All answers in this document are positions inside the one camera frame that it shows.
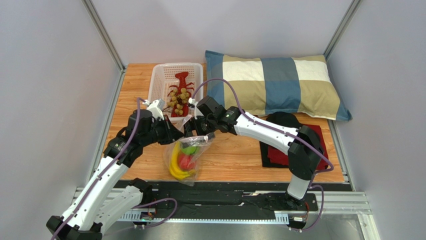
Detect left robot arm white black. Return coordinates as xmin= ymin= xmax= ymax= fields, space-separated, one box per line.
xmin=46 ymin=109 xmax=184 ymax=240

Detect right aluminium frame post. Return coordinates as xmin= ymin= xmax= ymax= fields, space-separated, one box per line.
xmin=323 ymin=0 xmax=363 ymax=61

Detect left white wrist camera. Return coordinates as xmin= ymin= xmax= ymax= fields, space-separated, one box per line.
xmin=144 ymin=98 xmax=165 ymax=121

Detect aluminium frame post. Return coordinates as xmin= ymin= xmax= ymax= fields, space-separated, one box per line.
xmin=323 ymin=0 xmax=363 ymax=61
xmin=81 ymin=0 xmax=127 ymax=75

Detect yellow toy bananas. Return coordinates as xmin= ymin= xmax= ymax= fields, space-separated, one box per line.
xmin=168 ymin=141 xmax=196 ymax=181

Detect black folded cloth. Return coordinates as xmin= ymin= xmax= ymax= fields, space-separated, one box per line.
xmin=258 ymin=124 xmax=329 ymax=170

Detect red toy strawberry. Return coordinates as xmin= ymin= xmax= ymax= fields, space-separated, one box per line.
xmin=177 ymin=154 xmax=196 ymax=171

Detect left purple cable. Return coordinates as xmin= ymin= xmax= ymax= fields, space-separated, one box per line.
xmin=49 ymin=97 xmax=149 ymax=240

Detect clear zip top bag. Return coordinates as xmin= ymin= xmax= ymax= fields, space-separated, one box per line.
xmin=163 ymin=115 xmax=215 ymax=187

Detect green toy watermelon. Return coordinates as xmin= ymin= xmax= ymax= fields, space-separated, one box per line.
xmin=180 ymin=146 xmax=201 ymax=156

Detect left aluminium frame post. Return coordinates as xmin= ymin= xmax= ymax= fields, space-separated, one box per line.
xmin=81 ymin=0 xmax=127 ymax=75

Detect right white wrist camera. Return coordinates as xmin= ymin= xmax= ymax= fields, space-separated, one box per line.
xmin=188 ymin=97 xmax=204 ymax=119

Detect white plastic basket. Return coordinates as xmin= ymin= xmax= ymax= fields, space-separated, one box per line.
xmin=148 ymin=62 xmax=204 ymax=123

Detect red toy lobster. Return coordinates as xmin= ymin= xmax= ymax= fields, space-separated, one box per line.
xmin=168 ymin=71 xmax=196 ymax=118

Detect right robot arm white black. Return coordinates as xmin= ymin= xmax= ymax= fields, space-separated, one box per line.
xmin=185 ymin=96 xmax=326 ymax=201

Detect plaid blue beige pillow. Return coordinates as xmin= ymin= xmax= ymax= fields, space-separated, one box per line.
xmin=205 ymin=50 xmax=353 ymax=122

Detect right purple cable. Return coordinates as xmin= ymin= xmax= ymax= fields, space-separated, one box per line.
xmin=190 ymin=78 xmax=335 ymax=232

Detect red folded cloth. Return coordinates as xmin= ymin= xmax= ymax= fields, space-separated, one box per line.
xmin=266 ymin=124 xmax=330 ymax=170

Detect toy longan bunch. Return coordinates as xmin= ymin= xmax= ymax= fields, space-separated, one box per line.
xmin=167 ymin=87 xmax=192 ymax=118

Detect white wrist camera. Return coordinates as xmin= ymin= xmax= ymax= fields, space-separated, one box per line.
xmin=144 ymin=98 xmax=165 ymax=121
xmin=188 ymin=97 xmax=204 ymax=119

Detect purple cable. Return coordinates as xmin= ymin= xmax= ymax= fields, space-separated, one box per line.
xmin=190 ymin=78 xmax=335 ymax=232
xmin=49 ymin=97 xmax=149 ymax=240

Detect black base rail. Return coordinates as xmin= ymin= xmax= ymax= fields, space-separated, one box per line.
xmin=96 ymin=179 xmax=320 ymax=225

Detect black baseball cap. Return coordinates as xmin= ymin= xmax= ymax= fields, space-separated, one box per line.
xmin=266 ymin=112 xmax=303 ymax=129

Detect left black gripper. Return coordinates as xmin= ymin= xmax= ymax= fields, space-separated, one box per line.
xmin=141 ymin=114 xmax=184 ymax=147

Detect left idle robot arm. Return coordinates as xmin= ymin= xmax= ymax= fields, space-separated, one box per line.
xmin=93 ymin=114 xmax=183 ymax=234

